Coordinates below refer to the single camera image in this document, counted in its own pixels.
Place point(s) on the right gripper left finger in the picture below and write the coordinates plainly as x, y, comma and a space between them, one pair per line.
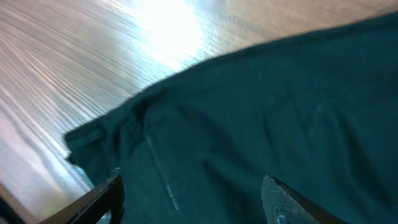
92, 206

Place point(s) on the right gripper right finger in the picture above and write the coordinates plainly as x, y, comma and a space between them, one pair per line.
284, 205

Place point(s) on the black shorts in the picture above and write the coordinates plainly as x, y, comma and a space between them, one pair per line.
317, 111

